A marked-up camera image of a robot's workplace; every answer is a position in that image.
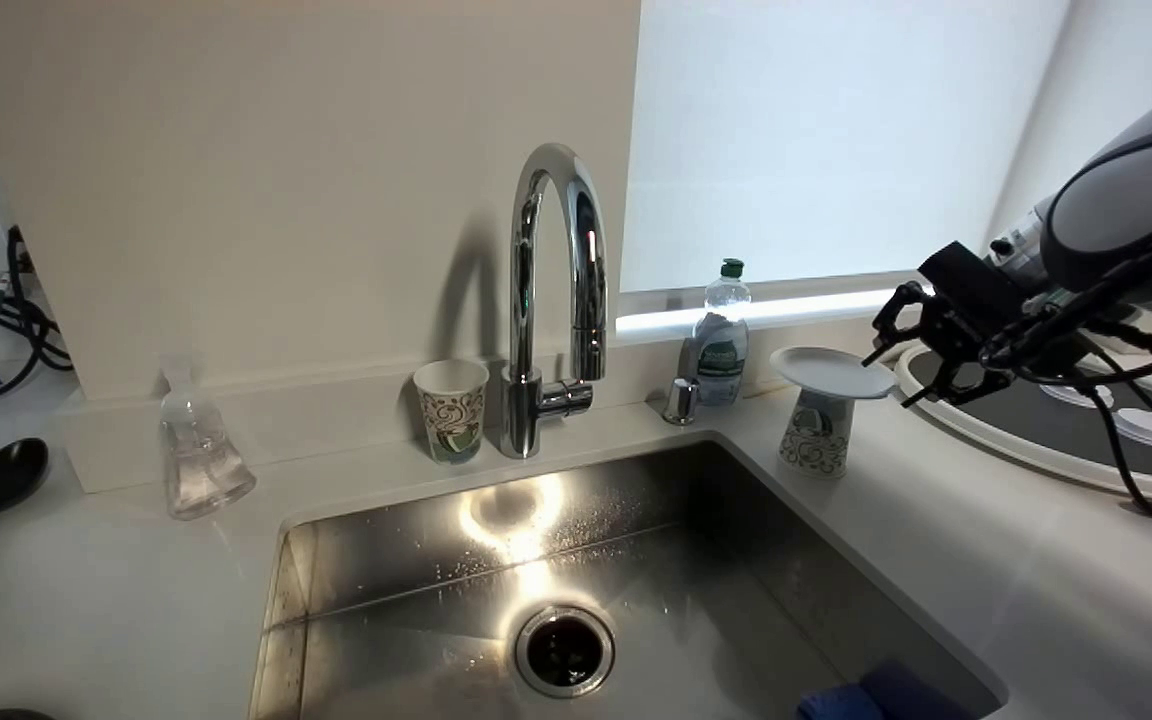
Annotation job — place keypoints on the small metal cylinder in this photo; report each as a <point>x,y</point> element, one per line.
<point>683,403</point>

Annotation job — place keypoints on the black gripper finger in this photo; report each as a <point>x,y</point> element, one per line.
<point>962,383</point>
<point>897,321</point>

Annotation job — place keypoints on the white paper plate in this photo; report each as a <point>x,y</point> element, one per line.
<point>833,370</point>

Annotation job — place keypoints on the green-capped plastic water bottle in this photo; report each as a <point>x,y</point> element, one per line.
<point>723,344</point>

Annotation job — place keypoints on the blue sponge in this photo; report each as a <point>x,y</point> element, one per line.
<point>882,696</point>

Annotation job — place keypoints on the patterned cup beside faucet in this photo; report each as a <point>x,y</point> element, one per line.
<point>448,411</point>

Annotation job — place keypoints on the stainless steel sink basin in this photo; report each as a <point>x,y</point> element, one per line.
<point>496,562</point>

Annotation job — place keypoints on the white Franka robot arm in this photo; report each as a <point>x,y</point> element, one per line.
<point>1137,186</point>

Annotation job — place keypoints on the white window blind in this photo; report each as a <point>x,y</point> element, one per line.
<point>816,134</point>

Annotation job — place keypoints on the patterned paper cup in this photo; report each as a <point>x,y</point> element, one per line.
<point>816,434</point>

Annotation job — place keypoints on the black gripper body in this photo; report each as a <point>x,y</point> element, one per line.
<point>983,303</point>

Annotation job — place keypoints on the round sink drain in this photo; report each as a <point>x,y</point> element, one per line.
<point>566,648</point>

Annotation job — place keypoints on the round black white-rimmed tray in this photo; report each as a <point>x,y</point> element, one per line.
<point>1041,434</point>

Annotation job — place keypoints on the chrome kitchen faucet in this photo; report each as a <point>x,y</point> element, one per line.
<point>537,333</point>

